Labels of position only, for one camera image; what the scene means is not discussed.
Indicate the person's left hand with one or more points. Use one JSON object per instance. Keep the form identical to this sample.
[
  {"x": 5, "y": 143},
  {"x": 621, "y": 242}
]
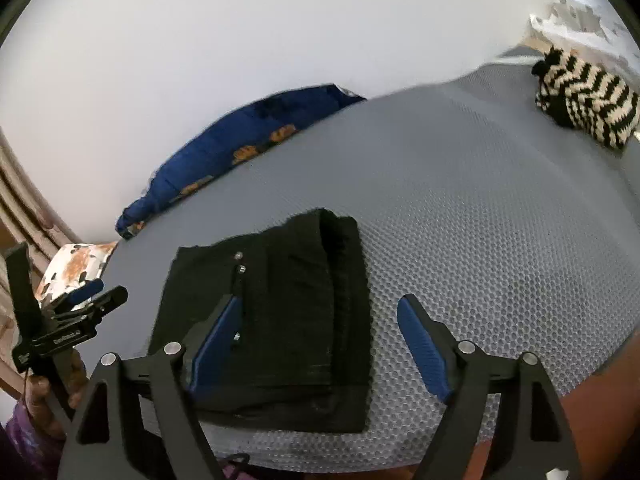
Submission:
[{"x": 42, "y": 400}]

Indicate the white printed cloth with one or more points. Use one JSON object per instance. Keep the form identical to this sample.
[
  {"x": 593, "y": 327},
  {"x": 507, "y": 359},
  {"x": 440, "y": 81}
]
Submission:
[{"x": 580, "y": 15}]

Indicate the black pants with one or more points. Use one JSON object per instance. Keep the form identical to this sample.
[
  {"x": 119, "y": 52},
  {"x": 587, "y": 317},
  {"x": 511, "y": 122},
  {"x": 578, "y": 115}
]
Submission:
[{"x": 300, "y": 310}]

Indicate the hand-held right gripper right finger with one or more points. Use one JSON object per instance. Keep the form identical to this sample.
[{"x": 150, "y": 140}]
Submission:
[{"x": 422, "y": 355}]

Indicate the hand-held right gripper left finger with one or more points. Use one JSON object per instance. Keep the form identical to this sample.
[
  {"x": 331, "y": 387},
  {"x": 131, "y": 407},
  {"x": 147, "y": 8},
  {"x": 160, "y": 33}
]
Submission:
[{"x": 215, "y": 355}]

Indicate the grey textured mattress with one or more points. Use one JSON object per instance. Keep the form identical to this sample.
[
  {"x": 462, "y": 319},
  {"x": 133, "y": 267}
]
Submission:
[{"x": 475, "y": 210}]

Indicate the white orange floral pillow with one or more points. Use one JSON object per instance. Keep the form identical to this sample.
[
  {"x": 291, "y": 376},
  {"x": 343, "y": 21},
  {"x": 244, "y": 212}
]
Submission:
[{"x": 75, "y": 265}]

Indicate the blue floral blanket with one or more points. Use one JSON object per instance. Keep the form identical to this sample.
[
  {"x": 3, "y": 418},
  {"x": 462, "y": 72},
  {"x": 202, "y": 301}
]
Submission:
[{"x": 225, "y": 135}]

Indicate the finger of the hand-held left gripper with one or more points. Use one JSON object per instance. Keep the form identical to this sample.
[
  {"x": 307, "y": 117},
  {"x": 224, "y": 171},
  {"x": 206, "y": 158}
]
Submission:
[
  {"x": 85, "y": 291},
  {"x": 107, "y": 300}
]

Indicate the black white zigzag knit cloth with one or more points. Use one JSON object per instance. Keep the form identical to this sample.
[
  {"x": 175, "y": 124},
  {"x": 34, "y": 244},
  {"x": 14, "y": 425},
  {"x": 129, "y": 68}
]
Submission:
[{"x": 585, "y": 90}]

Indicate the brown bed base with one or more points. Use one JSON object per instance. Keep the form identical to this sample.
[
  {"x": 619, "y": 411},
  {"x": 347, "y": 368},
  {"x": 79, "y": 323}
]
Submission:
[{"x": 600, "y": 400}]

